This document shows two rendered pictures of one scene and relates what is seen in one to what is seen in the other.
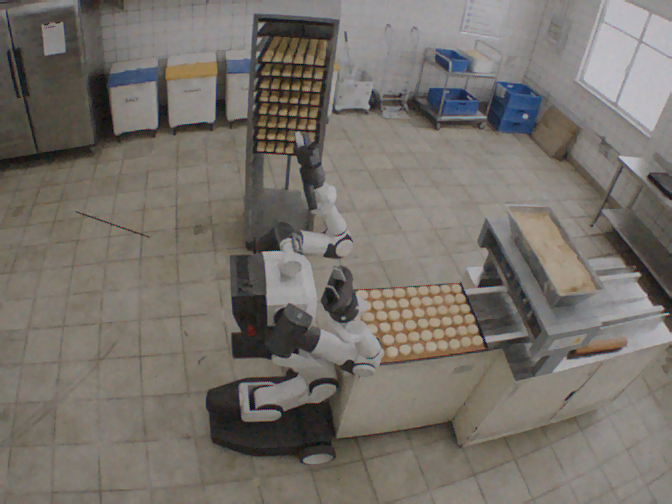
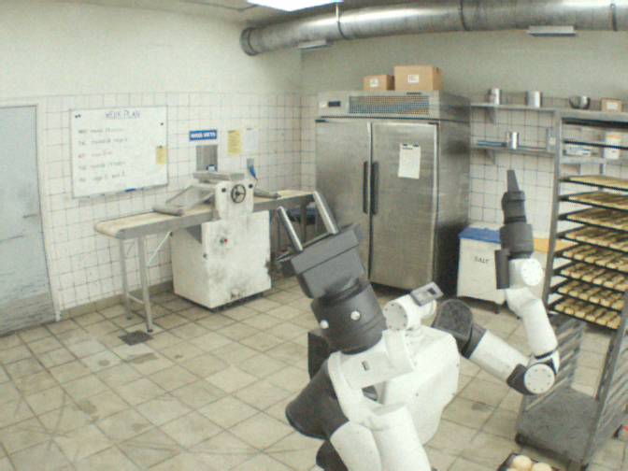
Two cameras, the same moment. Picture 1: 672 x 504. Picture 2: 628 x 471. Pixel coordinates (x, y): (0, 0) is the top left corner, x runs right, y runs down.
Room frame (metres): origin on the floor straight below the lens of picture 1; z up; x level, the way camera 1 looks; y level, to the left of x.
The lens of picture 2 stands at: (0.53, -0.58, 1.68)
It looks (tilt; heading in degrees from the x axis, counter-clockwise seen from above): 13 degrees down; 62
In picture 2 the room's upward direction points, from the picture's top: straight up
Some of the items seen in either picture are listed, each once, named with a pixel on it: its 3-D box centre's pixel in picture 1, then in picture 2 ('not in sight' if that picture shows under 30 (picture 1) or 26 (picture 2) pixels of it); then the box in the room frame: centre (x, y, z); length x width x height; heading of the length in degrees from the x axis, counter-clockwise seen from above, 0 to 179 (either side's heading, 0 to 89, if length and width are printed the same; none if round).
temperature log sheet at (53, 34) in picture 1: (53, 38); (408, 161); (3.35, 2.84, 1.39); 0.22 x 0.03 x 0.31; 112
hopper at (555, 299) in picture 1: (549, 257); not in sight; (1.46, -0.93, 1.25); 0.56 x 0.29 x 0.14; 16
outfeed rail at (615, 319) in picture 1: (547, 332); not in sight; (1.35, -1.08, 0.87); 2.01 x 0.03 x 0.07; 106
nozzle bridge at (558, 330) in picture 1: (529, 293); not in sight; (1.46, -0.93, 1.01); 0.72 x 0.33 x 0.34; 16
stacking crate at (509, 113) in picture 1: (513, 107); not in sight; (5.71, -2.06, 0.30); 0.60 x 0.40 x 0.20; 112
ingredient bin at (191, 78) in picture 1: (191, 93); (548, 277); (4.36, 1.82, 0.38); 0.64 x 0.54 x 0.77; 23
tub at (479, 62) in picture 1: (474, 60); not in sight; (5.51, -1.31, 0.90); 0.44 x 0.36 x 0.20; 30
